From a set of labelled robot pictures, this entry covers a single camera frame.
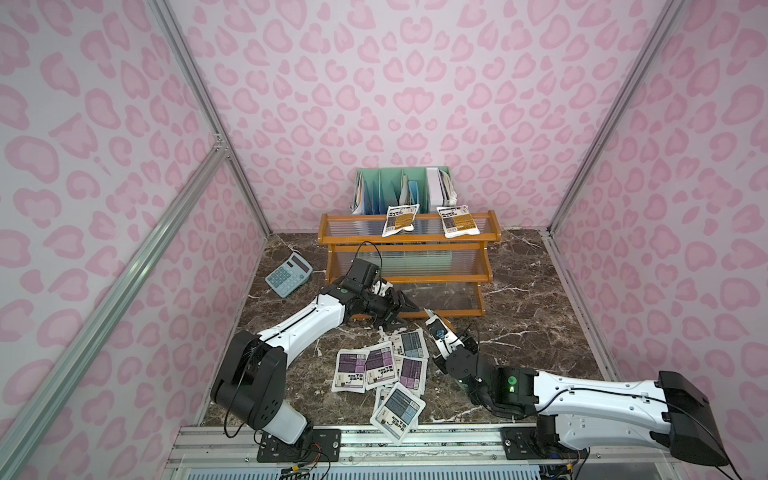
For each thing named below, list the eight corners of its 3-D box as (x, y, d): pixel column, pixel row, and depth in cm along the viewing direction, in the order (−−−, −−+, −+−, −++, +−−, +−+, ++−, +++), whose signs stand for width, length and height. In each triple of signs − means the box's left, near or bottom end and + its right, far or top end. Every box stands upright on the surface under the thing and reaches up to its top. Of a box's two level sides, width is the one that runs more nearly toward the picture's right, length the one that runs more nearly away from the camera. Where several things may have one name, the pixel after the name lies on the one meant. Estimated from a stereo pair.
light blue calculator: (264, 282, 107) (261, 276, 105) (298, 257, 115) (295, 251, 112) (284, 300, 103) (281, 295, 100) (318, 273, 110) (316, 267, 107)
